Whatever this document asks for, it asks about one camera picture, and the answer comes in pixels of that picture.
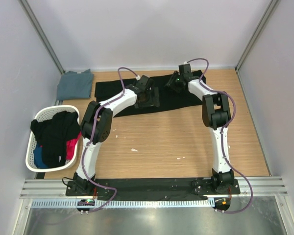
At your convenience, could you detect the black t-shirt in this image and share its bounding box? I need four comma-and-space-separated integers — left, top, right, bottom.
95, 72, 202, 117

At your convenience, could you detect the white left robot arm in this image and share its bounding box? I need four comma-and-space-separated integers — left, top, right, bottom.
66, 75, 160, 196

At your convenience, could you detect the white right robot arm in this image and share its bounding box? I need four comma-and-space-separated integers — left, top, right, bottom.
166, 63, 234, 194

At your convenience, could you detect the folded teal t-shirt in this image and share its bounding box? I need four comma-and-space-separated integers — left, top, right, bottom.
56, 69, 94, 101

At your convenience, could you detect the pink garment in basket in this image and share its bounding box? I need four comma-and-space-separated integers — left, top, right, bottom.
66, 132, 81, 160

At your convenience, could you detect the black clothes pile in basket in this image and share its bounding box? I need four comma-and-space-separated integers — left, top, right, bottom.
30, 111, 80, 168

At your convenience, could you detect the white laundry basket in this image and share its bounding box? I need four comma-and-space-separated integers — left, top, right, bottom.
25, 105, 79, 173

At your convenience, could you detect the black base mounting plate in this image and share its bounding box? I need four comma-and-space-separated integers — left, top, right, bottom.
66, 178, 241, 202

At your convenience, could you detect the blue garment in basket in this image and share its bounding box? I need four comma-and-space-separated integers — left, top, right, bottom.
33, 144, 48, 169

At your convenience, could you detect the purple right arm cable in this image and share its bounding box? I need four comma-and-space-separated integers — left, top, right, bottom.
183, 58, 254, 215

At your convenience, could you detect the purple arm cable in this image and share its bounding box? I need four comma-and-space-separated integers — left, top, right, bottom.
183, 58, 254, 215
82, 67, 143, 212

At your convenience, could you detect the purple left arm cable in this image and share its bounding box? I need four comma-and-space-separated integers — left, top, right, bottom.
82, 67, 143, 212

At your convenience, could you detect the slotted cable duct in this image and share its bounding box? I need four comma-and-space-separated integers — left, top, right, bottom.
31, 198, 215, 209

